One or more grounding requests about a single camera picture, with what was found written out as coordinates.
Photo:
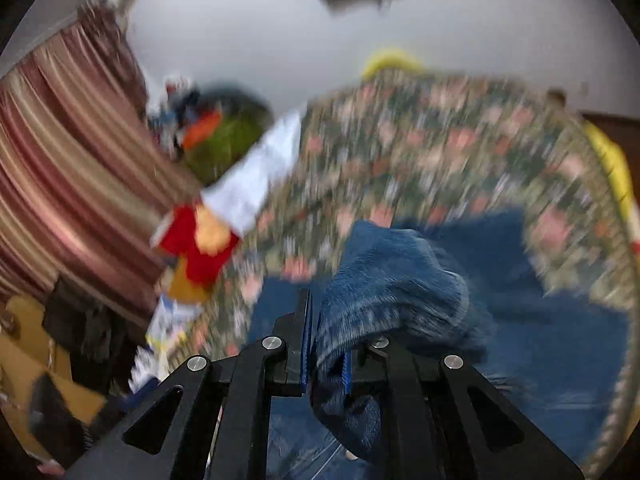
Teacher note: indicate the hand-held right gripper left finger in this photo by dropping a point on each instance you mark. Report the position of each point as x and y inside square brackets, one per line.
[305, 350]

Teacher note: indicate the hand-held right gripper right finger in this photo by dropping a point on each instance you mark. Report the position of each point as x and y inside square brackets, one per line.
[347, 377]

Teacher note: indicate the blue denim jeans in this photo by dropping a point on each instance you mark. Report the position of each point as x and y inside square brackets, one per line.
[400, 285]

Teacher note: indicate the brown book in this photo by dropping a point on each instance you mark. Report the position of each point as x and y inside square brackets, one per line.
[187, 285]

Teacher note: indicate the red plush toy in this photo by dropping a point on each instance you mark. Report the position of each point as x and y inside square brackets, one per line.
[200, 260]

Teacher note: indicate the yellow and blue printed paper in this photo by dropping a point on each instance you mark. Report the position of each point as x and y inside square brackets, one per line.
[167, 325]

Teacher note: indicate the white printed cloth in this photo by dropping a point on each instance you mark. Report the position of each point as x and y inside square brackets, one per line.
[255, 180]

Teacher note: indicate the black bag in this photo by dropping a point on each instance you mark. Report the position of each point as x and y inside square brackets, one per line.
[90, 330]

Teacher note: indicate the green bag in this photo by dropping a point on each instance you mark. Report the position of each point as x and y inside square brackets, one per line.
[230, 137]

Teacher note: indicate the orange lid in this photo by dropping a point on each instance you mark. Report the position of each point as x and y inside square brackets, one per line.
[202, 130]

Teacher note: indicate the floral bedspread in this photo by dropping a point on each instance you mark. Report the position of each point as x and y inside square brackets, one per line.
[425, 135]

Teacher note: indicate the pile of colourful clutter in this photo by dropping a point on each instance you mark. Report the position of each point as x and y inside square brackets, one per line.
[172, 110]

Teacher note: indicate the wooden furniture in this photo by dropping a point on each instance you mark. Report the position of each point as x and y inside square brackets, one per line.
[25, 360]

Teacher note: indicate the striped pink curtain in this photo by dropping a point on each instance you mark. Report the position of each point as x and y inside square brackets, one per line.
[75, 160]

